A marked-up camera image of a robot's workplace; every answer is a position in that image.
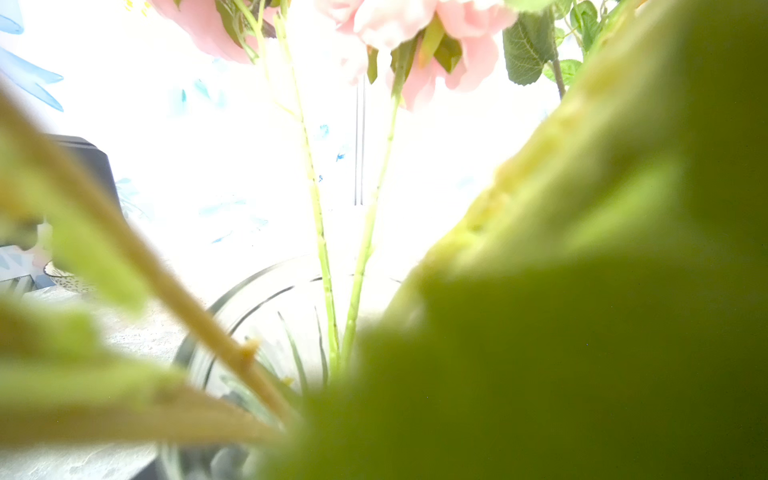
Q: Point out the pink rose stem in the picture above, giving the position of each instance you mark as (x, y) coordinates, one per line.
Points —
(239, 211)

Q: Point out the clear glass vase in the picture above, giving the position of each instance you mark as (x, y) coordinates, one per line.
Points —
(252, 360)

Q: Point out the orange ranunculus flower stem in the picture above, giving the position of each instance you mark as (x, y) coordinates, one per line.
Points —
(601, 310)

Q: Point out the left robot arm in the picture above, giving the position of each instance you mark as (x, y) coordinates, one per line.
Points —
(94, 161)

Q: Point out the patterned ceramic bowl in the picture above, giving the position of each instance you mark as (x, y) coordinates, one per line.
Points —
(66, 280)

